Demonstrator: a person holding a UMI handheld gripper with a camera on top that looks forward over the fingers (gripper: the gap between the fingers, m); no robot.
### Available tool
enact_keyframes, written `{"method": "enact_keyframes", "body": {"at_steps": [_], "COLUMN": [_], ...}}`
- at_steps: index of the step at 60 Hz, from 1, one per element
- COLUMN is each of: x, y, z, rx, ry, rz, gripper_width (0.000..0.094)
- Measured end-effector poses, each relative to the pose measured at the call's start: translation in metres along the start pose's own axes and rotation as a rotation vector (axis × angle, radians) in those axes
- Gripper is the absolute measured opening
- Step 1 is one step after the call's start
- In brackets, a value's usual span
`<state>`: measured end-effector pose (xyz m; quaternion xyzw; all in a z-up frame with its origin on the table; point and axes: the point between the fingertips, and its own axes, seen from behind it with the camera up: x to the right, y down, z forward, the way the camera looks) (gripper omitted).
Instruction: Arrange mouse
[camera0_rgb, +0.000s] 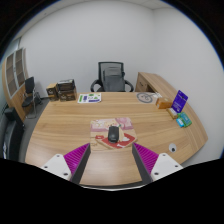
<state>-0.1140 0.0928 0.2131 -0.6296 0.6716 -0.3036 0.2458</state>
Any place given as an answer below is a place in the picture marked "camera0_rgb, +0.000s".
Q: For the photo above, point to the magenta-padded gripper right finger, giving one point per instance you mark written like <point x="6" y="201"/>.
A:
<point x="146" y="158"/>

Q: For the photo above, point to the cartoon dog print mouse pad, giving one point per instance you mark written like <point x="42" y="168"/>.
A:
<point x="100" y="128"/>

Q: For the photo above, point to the orange box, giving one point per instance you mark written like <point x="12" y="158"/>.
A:
<point x="163" y="103"/>

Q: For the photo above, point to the white round desk grommet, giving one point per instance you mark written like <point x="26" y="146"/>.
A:
<point x="172" y="148"/>

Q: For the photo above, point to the small yellow box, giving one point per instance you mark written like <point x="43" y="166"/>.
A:
<point x="171" y="113"/>

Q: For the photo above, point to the white sticker sheet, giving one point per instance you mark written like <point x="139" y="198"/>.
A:
<point x="89" y="98"/>

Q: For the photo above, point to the large brown coffee box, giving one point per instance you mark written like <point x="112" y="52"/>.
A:
<point x="67" y="95"/>

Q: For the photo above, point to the black computer mouse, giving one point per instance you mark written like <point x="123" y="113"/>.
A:
<point x="113" y="134"/>

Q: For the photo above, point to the black mesh office chair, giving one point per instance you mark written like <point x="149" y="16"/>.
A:
<point x="111" y="64"/>

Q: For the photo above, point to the small brown coffee box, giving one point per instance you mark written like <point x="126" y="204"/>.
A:
<point x="52" y="92"/>

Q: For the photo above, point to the teal green packet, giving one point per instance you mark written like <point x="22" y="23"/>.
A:
<point x="184" y="120"/>

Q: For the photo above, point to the black visitor chair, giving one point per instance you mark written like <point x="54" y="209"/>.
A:
<point x="29" y="85"/>

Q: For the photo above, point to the wooden shelf cabinet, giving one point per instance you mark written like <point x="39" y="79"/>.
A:
<point x="13" y="78"/>

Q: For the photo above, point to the dark open coffee box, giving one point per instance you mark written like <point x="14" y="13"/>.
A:
<point x="65" y="85"/>

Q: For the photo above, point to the wooden side desk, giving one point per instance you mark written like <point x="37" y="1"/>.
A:
<point x="151" y="81"/>

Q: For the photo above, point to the purple card box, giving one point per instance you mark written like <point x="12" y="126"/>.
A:
<point x="180" y="101"/>

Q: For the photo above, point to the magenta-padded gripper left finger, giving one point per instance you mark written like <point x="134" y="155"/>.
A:
<point x="76" y="158"/>

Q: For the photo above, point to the grey backpack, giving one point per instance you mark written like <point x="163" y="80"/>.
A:
<point x="113" y="80"/>

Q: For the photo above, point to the round grey disc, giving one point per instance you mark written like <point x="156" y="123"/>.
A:
<point x="145" y="97"/>

